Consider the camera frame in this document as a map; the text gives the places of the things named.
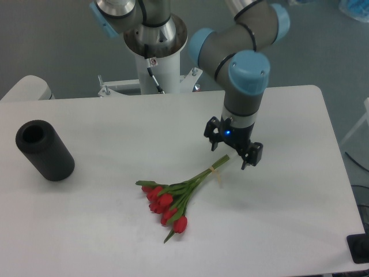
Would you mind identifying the white metal base frame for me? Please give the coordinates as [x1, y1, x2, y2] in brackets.
[97, 67, 203, 98]

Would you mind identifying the white chair back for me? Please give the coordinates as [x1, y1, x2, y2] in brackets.
[1, 75, 55, 103]

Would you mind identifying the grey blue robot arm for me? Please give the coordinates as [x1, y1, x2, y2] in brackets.
[90, 1, 290, 166]

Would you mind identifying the black device at table edge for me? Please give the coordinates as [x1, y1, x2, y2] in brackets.
[347, 234, 368, 264]

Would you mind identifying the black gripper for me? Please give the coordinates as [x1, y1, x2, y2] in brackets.
[204, 117, 263, 170]

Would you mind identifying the grey pedestal cable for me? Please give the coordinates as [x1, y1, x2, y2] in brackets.
[146, 67, 165, 95]

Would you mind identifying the black floor cable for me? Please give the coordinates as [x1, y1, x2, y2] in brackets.
[345, 151, 369, 171]

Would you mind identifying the blue plastic bag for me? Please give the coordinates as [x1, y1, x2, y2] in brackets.
[338, 0, 368, 23]

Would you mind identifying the red tulip bouquet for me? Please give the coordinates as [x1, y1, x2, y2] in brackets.
[135, 155, 232, 243]

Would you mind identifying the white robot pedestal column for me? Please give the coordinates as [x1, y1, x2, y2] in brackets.
[124, 36, 186, 95]

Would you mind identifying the black cylindrical vase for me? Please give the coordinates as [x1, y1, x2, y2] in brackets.
[16, 119, 75, 182]

